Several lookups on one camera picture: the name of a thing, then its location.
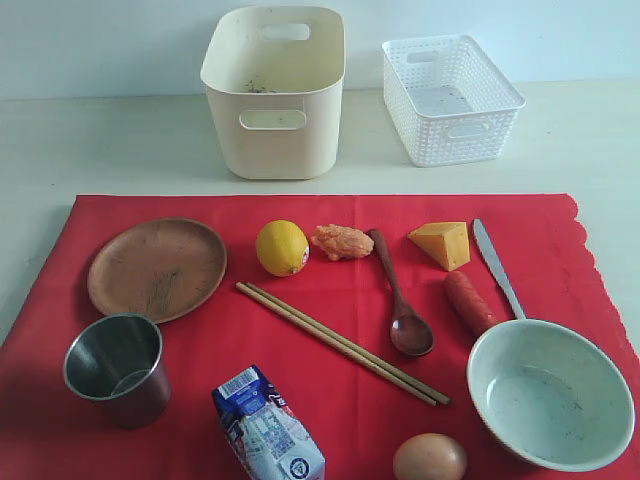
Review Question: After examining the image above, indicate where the yellow lemon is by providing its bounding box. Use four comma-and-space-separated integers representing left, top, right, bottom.
255, 220, 310, 277

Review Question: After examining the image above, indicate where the orange cheese wedge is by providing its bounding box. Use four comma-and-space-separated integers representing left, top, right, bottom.
407, 221, 470, 272

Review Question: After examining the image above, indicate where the red sausage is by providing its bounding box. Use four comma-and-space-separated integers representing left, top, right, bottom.
443, 271, 498, 337

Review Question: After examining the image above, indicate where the blue white milk carton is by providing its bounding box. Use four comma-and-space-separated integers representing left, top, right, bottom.
212, 365, 326, 480

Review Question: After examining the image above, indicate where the brown egg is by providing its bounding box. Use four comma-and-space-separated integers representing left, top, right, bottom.
393, 433, 467, 479

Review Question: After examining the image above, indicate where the lower wooden chopstick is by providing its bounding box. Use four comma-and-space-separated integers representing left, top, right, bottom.
235, 282, 439, 407

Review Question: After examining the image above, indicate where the brown wooden spoon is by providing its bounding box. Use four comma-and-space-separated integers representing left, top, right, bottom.
367, 229, 434, 357

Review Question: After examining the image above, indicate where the brown wooden plate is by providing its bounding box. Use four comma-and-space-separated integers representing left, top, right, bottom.
87, 217, 228, 324

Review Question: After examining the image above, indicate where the silver table knife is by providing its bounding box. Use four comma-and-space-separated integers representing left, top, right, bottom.
472, 218, 526, 319

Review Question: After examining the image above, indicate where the cream plastic bin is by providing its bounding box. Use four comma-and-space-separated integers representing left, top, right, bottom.
200, 6, 346, 180

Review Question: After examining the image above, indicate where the red table cloth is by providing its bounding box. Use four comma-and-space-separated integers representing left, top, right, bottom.
1, 194, 639, 479

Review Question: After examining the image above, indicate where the white woven plastic basket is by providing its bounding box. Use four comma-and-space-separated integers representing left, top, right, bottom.
382, 34, 526, 167

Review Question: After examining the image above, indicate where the stainless steel cup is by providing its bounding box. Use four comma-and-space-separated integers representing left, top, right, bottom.
63, 313, 171, 429

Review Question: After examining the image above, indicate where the pale green bowl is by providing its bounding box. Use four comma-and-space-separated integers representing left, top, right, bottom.
466, 319, 636, 472

